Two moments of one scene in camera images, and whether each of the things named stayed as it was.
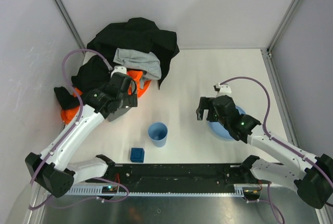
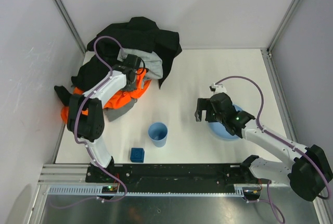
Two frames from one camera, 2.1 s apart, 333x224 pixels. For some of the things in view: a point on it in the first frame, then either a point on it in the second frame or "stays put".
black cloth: [135, 34] stays put
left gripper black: [127, 101] → [131, 77]
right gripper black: [206, 104] stays put
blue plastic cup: [157, 132] stays put
